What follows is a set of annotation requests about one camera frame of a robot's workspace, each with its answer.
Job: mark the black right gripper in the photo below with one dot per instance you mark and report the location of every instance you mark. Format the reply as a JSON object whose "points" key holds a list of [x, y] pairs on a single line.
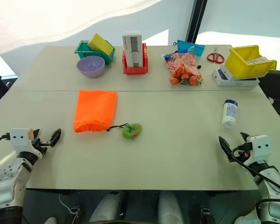
{"points": [[241, 151]]}

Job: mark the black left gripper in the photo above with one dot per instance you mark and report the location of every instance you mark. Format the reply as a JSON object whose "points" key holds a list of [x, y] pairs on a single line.
{"points": [[40, 142]]}

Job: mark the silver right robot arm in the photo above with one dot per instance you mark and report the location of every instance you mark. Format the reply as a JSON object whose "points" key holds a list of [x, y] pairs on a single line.
{"points": [[271, 187]]}

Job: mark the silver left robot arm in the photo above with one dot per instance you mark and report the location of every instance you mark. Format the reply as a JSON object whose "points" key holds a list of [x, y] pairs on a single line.
{"points": [[4, 173]]}

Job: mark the clear bag of orange toys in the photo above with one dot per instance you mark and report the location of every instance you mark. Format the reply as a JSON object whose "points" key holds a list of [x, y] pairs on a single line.
{"points": [[185, 70]]}

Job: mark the white bottle blue cap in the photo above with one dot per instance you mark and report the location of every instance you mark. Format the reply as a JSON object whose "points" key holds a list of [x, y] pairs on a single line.
{"points": [[229, 113]]}

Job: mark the flat white product box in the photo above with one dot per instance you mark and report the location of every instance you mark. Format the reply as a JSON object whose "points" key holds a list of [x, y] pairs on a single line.
{"points": [[226, 80]]}

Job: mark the yellow plastic bin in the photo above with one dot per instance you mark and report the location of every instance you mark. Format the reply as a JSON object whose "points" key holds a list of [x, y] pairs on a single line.
{"points": [[242, 67]]}

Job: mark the purple plastic bowl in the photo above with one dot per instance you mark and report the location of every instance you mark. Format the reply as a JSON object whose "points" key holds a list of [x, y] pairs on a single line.
{"points": [[91, 68]]}

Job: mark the small black clip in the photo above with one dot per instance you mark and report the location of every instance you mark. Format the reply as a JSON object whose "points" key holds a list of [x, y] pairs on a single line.
{"points": [[199, 67]]}

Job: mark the white rounded shape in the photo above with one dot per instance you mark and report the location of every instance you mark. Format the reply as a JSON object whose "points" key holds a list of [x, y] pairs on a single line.
{"points": [[107, 207], [169, 207]]}

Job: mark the green plastic bin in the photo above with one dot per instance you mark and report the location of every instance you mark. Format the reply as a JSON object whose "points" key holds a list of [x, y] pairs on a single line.
{"points": [[82, 50]]}

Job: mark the yellow sponge block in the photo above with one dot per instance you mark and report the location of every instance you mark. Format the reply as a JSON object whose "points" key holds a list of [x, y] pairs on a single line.
{"points": [[101, 44]]}

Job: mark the blue plastic bin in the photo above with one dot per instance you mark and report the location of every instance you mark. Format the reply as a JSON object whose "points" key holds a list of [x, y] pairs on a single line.
{"points": [[185, 45]]}

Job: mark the red plastic bin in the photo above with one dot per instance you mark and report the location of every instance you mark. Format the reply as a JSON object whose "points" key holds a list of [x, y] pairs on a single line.
{"points": [[135, 70]]}

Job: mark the tall white carton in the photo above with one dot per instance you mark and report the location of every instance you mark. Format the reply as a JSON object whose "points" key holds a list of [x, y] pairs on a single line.
{"points": [[133, 49]]}

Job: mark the dark window pillar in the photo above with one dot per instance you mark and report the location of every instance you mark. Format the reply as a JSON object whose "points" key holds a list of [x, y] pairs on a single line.
{"points": [[196, 21]]}

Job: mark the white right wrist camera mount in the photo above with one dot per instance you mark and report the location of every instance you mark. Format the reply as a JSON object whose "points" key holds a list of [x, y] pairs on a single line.
{"points": [[259, 145]]}

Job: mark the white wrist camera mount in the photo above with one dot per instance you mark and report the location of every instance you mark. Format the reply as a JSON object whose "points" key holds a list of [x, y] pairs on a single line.
{"points": [[19, 137], [259, 145]]}

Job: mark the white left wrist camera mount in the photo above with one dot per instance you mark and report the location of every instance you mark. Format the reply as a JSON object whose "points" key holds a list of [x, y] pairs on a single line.
{"points": [[19, 137]]}

